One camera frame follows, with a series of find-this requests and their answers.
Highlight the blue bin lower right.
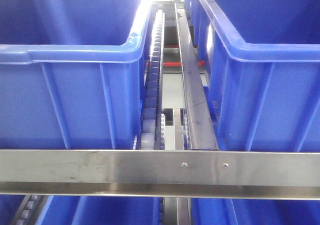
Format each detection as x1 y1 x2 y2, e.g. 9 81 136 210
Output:
191 198 320 225

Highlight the blue bin front left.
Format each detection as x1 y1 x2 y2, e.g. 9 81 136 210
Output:
0 0 151 149

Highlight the steel shelf front rail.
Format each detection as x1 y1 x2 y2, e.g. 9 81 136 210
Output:
0 149 320 200

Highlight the blue bin lower left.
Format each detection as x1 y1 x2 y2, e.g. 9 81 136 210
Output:
36 196 162 225

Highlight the steel divider rail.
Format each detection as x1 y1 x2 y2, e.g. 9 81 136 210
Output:
174 3 219 151

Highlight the blue bin front right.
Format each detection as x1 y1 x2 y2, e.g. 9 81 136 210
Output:
188 0 320 153

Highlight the blue bin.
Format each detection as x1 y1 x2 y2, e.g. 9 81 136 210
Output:
0 0 151 149
36 196 162 225
191 198 320 225
188 0 320 153

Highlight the grey roller track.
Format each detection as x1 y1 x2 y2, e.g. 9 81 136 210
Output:
139 9 165 150

